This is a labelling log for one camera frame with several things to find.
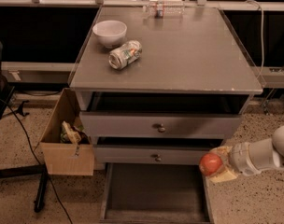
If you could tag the top grey drawer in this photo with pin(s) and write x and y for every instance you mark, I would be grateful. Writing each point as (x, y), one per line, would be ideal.
(163, 115)

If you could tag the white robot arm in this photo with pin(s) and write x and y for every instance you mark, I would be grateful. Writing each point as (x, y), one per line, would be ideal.
(267, 154)

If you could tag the crushed soda can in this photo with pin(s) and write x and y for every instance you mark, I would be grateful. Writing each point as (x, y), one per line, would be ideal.
(126, 54)

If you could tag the small clear fixture with tag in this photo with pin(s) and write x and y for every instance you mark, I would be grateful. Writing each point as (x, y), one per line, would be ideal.
(161, 9)

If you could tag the white ceramic bowl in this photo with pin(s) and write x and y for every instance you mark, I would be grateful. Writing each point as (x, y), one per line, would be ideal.
(110, 34)

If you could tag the bottom grey drawer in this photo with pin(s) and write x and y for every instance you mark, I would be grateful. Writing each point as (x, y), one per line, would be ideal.
(154, 194)

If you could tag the grey drawer cabinet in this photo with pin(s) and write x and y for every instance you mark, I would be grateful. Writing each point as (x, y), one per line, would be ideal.
(193, 53)

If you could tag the red apple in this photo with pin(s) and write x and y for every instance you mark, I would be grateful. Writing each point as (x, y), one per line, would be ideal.
(210, 163)

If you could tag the cardboard box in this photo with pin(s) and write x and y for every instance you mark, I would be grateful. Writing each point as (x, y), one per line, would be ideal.
(61, 155)

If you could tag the grey drawer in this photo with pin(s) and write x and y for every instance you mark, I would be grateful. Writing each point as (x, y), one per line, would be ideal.
(163, 115)
(154, 194)
(181, 151)

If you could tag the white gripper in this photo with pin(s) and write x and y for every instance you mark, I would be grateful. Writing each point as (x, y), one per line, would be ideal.
(240, 158)

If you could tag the middle grey drawer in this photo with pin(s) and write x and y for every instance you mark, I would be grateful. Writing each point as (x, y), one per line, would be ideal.
(181, 151)

